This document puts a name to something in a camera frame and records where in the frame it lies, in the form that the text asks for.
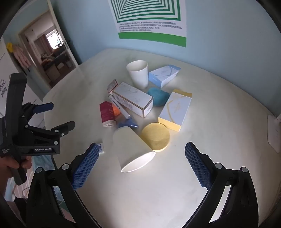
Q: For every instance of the white paper cup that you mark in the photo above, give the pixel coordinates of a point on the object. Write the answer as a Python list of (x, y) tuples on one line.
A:
[(138, 75), (131, 146)]

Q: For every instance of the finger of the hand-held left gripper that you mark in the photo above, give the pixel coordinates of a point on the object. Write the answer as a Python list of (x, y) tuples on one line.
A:
[(65, 126), (45, 107)]

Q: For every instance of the orange packet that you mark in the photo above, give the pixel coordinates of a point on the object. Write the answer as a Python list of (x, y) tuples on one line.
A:
[(116, 110)]

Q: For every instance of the small white red-print box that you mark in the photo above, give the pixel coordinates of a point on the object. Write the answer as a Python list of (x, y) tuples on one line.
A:
[(112, 86)]

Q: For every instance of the white tube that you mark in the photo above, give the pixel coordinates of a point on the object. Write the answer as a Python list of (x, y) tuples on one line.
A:
[(120, 108)]

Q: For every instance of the white wardrobe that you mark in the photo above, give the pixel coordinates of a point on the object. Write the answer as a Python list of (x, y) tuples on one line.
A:
[(3, 65)]

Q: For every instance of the dark red box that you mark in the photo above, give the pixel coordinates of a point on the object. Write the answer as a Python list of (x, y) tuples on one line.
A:
[(106, 113)]

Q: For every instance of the blue wrapper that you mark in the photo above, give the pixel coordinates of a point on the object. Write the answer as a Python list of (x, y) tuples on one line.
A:
[(128, 123)]

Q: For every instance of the light blue carton box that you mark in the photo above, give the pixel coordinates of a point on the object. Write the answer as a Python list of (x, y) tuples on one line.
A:
[(162, 75)]

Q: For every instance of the pink hanging clothes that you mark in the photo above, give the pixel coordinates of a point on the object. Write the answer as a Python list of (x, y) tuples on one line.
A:
[(20, 57)]

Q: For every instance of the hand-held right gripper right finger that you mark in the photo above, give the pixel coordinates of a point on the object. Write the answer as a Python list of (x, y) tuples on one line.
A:
[(197, 166)]

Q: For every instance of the white and yellow box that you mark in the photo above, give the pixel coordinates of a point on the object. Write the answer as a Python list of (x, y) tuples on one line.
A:
[(175, 109)]

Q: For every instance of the teal heart-shaped sponge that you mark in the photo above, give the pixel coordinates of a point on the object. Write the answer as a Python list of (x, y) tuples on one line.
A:
[(159, 97)]

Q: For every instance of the white door frame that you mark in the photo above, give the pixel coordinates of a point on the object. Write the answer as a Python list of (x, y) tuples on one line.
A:
[(73, 58)]

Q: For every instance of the small white card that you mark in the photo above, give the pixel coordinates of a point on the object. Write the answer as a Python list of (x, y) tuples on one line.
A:
[(101, 148)]

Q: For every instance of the person's left hand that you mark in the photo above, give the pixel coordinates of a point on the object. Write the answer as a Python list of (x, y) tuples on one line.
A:
[(26, 162)]

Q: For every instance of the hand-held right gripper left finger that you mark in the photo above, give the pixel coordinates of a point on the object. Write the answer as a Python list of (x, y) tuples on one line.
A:
[(87, 166)]

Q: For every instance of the yellow round sponge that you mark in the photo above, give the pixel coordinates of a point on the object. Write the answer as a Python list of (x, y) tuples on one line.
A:
[(155, 137)]

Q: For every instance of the long white carton box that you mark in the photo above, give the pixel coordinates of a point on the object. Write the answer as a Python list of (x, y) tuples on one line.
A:
[(131, 97)]

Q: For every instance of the yellow hanging item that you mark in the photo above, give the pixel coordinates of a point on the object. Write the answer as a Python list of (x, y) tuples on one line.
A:
[(9, 47)]

